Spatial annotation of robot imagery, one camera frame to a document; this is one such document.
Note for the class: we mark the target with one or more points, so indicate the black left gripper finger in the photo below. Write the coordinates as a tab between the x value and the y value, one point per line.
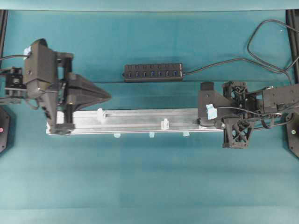
79	100
78	82

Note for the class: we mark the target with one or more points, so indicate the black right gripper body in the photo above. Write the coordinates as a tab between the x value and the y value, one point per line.
238	128

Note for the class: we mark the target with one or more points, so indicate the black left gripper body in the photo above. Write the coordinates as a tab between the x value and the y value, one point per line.
56	97

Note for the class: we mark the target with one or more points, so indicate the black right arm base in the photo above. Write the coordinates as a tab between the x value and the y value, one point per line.
292	129

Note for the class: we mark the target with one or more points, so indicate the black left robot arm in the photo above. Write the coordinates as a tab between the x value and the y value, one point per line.
16	91

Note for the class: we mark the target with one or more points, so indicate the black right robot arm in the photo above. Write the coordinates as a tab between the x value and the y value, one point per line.
255	110

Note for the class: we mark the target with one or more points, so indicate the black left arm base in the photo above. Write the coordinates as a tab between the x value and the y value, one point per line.
4	128

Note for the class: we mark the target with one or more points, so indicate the black multiport USB hub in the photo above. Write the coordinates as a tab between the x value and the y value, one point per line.
160	72

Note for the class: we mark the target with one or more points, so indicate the blue tape piece right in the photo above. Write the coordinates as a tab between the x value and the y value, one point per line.
186	134

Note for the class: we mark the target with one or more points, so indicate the blue tape piece middle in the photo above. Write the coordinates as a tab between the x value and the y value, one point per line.
151	134

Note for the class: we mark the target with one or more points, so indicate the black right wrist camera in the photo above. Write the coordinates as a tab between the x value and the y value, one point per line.
212	106

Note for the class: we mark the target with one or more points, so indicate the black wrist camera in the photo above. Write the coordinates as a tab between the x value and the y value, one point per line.
212	106
40	74

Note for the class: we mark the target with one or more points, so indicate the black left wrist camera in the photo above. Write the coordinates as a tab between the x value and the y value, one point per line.
40	74

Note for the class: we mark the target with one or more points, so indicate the aluminium extrusion rail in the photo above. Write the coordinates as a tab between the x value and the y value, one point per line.
138	121

